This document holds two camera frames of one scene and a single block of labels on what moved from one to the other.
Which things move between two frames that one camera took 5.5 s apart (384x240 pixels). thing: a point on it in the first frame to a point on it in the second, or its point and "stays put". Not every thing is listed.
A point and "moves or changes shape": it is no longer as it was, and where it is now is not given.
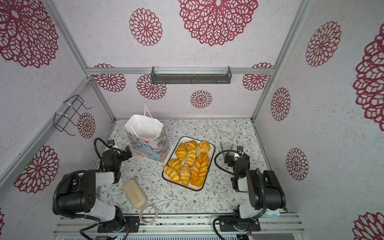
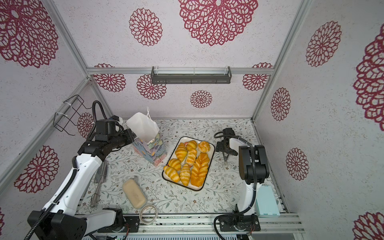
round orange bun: [203, 146] stays put
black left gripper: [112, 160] to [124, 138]
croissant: [175, 164] stays put
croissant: [191, 157] stays put
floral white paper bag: [147, 136] moves or changes shape
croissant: [191, 145] stays put
